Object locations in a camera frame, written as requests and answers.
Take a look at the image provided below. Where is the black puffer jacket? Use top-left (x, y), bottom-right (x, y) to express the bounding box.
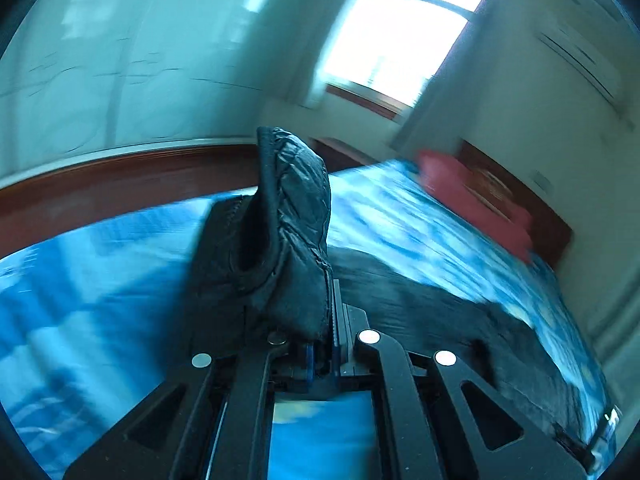
top-left (189, 126), bottom-right (618, 471)

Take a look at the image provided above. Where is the pale curtain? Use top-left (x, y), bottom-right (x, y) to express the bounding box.
top-left (390, 0), bottom-right (501, 153)

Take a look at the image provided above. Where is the red pillow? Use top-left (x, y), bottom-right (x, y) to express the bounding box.
top-left (417, 149), bottom-right (533, 263)

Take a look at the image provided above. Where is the brown wooden window sill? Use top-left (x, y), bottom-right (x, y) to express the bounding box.
top-left (325, 84), bottom-right (408, 120)

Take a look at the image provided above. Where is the wooden headboard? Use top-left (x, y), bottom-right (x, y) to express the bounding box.
top-left (457, 139), bottom-right (573, 268)

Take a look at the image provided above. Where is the brown wooden bed rail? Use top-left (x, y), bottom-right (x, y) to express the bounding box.
top-left (0, 144), bottom-right (263, 256)

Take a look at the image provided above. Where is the white wardrobe with line drawings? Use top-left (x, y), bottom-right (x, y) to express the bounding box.
top-left (0, 0), bottom-right (326, 183)

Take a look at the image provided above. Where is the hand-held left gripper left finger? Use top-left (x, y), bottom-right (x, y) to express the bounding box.
top-left (64, 330), bottom-right (321, 480)

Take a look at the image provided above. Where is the window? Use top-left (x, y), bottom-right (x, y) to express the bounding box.
top-left (320, 0), bottom-right (493, 111)

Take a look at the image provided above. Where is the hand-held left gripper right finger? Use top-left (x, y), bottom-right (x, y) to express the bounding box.
top-left (327, 280), bottom-right (589, 480)

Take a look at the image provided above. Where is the brown wooden nightstand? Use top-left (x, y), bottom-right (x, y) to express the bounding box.
top-left (312, 137), bottom-right (368, 173)

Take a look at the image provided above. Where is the brown printed cushion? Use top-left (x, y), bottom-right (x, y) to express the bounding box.
top-left (470, 169), bottom-right (517, 212)

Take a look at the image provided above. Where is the white air conditioner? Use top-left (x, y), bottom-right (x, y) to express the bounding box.
top-left (534, 22), bottom-right (623, 113)

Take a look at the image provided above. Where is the blue patterned bedsheet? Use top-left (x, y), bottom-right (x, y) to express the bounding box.
top-left (0, 157), bottom-right (621, 480)

